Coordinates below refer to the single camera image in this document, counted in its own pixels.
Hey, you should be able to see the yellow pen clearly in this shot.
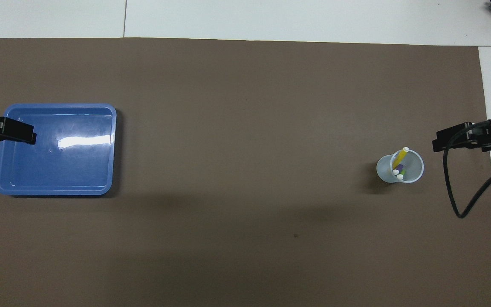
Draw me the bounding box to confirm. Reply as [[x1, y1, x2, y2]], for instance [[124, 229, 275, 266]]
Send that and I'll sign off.
[[393, 147, 410, 171]]

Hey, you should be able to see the blue plastic tray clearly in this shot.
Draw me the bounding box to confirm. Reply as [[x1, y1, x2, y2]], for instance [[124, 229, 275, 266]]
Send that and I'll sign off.
[[0, 103, 117, 196]]

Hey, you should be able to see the translucent mesh pen cup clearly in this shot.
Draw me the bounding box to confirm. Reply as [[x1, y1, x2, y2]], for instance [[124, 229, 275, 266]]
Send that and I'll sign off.
[[376, 149, 424, 184]]

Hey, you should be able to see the brown table mat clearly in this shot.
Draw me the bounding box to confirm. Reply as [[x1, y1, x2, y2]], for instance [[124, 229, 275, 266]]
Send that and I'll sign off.
[[0, 38, 491, 307]]

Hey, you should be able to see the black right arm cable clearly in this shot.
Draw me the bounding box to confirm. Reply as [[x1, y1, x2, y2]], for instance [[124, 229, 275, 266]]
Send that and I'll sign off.
[[443, 119, 491, 219]]

